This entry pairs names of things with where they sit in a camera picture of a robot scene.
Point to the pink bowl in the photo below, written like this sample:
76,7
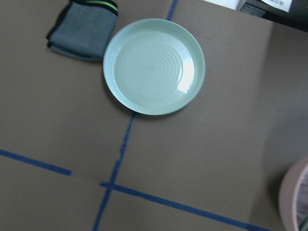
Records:
288,194

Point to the clear ice cubes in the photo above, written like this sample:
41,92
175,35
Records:
302,204

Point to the light green plate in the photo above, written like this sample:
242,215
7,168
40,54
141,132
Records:
154,66

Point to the black computer box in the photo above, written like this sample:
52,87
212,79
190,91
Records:
296,17

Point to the folded grey cloth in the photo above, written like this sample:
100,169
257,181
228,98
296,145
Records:
83,29

